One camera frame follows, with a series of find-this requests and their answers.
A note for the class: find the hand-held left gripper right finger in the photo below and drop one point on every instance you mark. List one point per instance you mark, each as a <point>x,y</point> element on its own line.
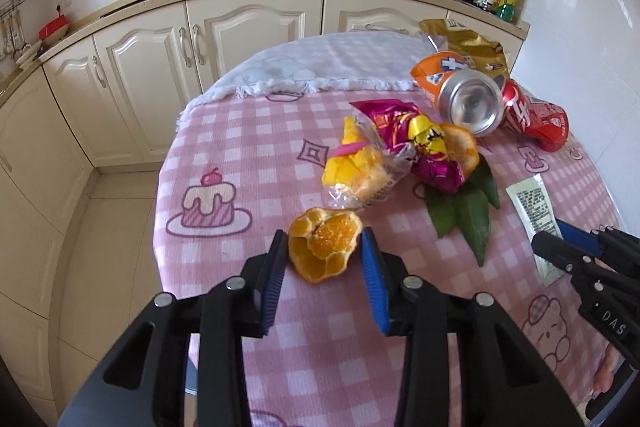
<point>375,282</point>

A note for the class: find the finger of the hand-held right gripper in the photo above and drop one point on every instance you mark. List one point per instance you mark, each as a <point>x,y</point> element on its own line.
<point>580,237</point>
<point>555,249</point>

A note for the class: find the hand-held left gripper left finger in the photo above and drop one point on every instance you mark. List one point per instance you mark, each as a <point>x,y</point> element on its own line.
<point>272,287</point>

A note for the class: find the white printed wrapper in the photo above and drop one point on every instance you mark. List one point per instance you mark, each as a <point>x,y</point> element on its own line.
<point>532,207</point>

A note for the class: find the large orange peel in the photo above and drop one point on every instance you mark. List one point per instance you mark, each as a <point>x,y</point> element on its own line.
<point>325,242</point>

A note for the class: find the green leafy twig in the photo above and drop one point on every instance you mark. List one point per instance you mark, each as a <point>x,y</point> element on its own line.
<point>465,212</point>

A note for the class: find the clear yellow snack wrapper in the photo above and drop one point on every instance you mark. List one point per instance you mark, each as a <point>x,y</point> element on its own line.
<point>360,167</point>

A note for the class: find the crushed red soda can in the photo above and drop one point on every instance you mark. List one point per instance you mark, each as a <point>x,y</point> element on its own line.
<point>537,117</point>

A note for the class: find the small orange peel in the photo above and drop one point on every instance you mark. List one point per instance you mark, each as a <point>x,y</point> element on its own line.
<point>462,149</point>

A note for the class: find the magenta candy wrapper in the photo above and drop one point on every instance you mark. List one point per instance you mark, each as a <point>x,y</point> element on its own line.
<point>395,122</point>

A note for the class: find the orange soda can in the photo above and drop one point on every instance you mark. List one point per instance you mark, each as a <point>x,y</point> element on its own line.
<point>460,99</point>

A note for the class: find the gold snack bag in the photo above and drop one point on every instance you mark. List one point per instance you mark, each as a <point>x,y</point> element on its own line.
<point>470,42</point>

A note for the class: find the person's right hand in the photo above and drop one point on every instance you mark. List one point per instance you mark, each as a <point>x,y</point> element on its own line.
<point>607,372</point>

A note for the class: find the pink checked tablecloth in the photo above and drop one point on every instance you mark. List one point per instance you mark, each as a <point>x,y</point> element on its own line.
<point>240,157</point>

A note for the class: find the white lace cloth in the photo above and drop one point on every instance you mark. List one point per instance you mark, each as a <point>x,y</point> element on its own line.
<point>320,57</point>

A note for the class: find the red storage box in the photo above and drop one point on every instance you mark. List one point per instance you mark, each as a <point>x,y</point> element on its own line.
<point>54,29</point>

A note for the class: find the stacked white bowls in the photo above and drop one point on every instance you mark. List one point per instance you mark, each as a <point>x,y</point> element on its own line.
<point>27,53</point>

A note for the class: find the row of hanging utensils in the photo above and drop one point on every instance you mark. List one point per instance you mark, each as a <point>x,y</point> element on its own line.
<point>12,34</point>

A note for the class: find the single white wall outlet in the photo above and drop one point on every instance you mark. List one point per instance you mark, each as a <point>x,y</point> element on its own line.
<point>63,5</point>

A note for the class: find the metal wall utensil rack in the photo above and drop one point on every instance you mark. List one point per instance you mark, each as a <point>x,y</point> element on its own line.
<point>12,4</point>

